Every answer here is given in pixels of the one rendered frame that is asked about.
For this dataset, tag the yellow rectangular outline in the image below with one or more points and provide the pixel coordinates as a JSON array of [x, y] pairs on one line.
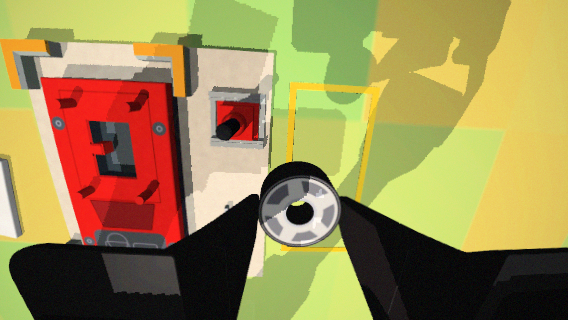
[[371, 120]]

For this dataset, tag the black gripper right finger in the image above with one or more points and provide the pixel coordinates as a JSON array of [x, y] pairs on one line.
[[407, 275]]

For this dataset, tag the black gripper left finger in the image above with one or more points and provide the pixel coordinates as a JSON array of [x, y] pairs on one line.
[[200, 277]]

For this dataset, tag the black and grey wheel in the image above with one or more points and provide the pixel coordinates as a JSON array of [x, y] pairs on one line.
[[306, 224]]

